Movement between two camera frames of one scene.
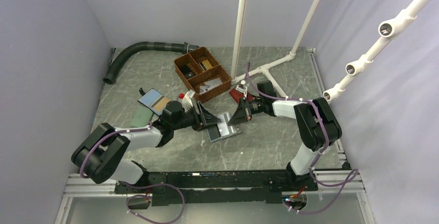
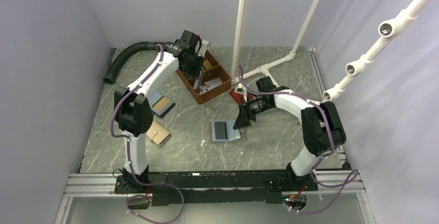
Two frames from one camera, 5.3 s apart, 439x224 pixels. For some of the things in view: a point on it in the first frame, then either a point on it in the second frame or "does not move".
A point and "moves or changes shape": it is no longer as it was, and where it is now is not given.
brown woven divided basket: (202, 74) does not move
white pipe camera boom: (386, 31) does not move
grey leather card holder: (221, 130) moves or changes shape
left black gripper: (206, 118) -> (195, 73)
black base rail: (217, 188) does not move
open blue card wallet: (154, 101) does not move
